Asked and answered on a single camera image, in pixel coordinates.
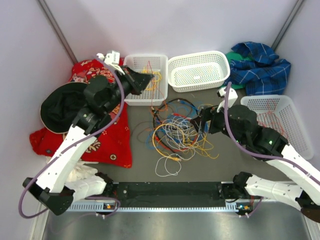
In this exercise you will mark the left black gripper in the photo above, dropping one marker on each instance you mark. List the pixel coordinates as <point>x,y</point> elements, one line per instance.
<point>130,76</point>

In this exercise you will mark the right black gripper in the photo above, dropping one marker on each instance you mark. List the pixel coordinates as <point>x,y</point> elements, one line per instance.
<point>207,114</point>

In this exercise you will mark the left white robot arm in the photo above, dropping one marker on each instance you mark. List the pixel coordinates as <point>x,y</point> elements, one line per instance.
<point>50,186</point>

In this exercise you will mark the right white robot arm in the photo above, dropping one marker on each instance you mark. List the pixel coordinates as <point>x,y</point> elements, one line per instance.
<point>266,144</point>

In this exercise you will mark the left white plastic basket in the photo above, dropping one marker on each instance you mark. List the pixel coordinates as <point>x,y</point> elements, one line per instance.
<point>157,90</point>

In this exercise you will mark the white plastic basket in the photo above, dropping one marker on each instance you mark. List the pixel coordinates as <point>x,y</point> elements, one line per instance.
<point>279,113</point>
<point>198,71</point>
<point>157,90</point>

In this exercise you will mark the middle white plastic basket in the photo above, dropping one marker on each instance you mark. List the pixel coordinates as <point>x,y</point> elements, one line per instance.
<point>198,71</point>

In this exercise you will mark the green cloth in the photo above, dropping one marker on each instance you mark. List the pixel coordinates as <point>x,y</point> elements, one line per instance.
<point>237,86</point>

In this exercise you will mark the red patterned cloth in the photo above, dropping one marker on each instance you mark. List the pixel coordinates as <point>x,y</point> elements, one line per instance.
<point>111,147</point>

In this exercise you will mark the blue plaid cloth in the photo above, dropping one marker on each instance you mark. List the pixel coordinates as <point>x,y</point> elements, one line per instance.
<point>258,68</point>

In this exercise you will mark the right white plastic basket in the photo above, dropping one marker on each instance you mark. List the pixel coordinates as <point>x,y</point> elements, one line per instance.
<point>279,113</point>

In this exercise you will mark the black round hat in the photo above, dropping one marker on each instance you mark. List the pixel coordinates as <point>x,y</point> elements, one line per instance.
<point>75,104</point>

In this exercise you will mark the white cloth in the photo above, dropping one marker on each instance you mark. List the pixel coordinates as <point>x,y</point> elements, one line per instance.
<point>82,170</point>

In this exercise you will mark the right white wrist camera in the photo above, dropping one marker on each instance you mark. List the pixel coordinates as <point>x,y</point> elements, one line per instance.
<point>231,98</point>

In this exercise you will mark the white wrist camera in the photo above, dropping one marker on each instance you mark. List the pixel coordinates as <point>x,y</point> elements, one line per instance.
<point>231,98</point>
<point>111,61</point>

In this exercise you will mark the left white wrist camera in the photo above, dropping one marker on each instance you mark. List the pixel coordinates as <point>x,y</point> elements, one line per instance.
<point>111,61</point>

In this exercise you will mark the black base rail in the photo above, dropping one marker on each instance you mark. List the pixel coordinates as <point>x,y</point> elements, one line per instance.
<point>168,194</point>

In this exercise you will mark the slotted aluminium cable duct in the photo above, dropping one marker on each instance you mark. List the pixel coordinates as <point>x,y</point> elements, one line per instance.
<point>108,206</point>

